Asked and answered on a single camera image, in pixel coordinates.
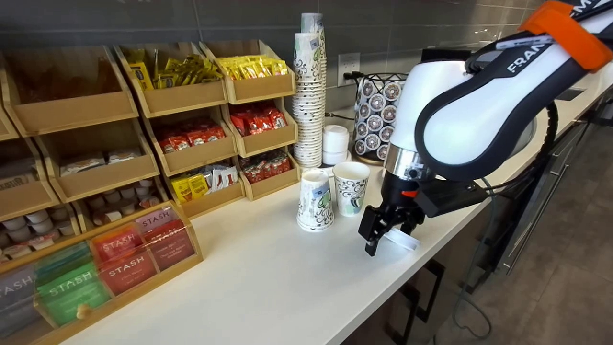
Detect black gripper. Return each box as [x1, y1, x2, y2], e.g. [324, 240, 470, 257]
[357, 174, 430, 259]

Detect patterned paper cup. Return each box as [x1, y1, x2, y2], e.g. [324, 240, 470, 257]
[332, 159, 374, 220]
[296, 169, 338, 234]

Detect white cup lid stack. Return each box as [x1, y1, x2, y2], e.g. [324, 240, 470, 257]
[321, 123, 353, 169]

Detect short paper cup stack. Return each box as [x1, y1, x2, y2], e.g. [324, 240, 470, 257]
[292, 29, 330, 171]

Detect tall paper cup stack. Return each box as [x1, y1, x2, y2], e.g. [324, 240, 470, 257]
[300, 12, 326, 38]

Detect coffee pod carousel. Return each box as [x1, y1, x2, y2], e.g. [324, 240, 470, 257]
[351, 71, 411, 163]

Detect dark red packet pile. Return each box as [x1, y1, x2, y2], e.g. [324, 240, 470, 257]
[242, 150, 296, 184]

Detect yellow and white packet pile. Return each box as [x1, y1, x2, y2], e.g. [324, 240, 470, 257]
[169, 163, 240, 205]

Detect yellow sugar packet pile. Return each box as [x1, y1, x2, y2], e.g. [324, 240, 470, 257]
[219, 54, 292, 82]

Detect dark red Stash tea packets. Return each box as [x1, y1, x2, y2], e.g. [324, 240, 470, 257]
[137, 203, 198, 270]

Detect wooden tea bag box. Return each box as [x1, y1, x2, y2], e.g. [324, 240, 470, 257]
[0, 201, 206, 345]

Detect brown creamer pod pile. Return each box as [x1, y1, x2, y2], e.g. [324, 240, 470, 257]
[0, 205, 79, 261]
[85, 178, 164, 228]

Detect dark yellow stick packet pile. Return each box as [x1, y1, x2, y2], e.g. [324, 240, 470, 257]
[123, 48, 225, 92]

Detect green Stash tea packets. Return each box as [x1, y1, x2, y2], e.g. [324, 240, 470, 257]
[33, 243, 116, 328]

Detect wooden condiment organizer rack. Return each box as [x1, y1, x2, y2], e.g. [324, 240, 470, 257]
[0, 38, 303, 265]

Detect grey Stash tea packets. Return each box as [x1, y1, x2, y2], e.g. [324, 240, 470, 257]
[0, 266, 45, 341]

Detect black metal stand frame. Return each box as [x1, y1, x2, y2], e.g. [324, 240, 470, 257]
[388, 257, 451, 345]

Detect white wall outlet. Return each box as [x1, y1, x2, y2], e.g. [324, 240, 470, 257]
[336, 52, 365, 88]

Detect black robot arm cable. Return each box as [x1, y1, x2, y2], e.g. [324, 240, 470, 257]
[413, 36, 613, 194]

